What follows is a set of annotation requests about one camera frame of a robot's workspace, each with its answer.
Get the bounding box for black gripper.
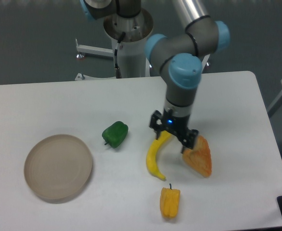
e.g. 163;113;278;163
149;110;199;154

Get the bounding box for green toy bell pepper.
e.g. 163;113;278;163
102;121;128;148

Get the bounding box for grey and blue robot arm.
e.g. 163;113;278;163
80;0;230;149

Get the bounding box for yellow toy bell pepper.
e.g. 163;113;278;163
160;183;180;219

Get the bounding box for orange toy sandwich wedge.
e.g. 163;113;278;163
182;136;212;178

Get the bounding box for yellow toy banana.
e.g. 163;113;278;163
145;131;172;181

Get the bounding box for beige round plate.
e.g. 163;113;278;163
24;134;93;204

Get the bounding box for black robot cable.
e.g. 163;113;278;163
114;32;126;79

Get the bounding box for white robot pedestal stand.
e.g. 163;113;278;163
80;0;218;78

